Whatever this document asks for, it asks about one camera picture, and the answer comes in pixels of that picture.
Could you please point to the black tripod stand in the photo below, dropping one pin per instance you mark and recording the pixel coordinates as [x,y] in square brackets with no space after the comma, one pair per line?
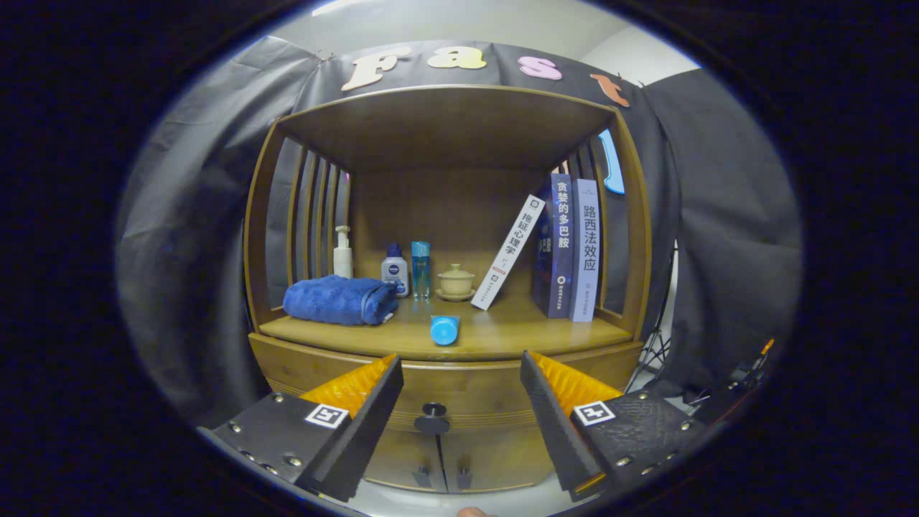
[653,352]

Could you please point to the orange and black tool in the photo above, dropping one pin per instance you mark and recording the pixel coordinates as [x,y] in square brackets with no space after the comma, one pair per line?
[747,373]

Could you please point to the dark blue book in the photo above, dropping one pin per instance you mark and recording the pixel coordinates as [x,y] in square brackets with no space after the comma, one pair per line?
[561,244]

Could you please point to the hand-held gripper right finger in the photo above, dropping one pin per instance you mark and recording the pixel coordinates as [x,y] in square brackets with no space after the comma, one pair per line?
[560,431]

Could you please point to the wooden drawer with black knob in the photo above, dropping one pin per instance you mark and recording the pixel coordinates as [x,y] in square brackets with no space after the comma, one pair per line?
[467,388]

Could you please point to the white pump bottle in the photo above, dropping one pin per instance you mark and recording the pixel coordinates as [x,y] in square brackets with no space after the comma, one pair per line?
[343,262]

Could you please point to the wooden cabinet with open hutch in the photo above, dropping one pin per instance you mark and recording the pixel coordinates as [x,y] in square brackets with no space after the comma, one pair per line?
[445,208]

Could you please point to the clear blue bottle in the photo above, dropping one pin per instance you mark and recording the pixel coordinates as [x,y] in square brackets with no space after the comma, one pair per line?
[421,273]

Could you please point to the blue rolled towel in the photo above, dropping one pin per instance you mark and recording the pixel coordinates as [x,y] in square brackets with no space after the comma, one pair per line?
[337,300]

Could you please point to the wooden cabinet door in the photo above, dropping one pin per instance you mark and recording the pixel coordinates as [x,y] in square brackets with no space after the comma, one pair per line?
[495,456]
[402,459]

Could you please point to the black backdrop cloth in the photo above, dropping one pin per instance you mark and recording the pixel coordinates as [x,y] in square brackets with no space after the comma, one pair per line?
[187,251]

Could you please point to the light purple book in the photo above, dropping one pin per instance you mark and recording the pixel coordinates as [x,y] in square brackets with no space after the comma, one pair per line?
[585,251]

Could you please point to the beige lidded teacup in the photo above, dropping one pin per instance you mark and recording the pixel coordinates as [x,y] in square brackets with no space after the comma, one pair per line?
[456,281]

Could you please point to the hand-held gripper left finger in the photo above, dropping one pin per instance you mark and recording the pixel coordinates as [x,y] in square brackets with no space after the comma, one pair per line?
[362,445]

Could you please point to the wooden countertop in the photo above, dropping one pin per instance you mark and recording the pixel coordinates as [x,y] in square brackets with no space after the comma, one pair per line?
[517,330]

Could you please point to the blue squeeze tube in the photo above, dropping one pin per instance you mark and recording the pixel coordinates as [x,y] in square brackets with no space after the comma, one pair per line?
[444,332]

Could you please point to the white book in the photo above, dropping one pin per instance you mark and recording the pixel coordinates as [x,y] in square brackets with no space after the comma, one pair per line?
[508,253]

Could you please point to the white bottle with blue cap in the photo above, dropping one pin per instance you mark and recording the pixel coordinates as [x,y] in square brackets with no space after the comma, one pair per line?
[395,276]

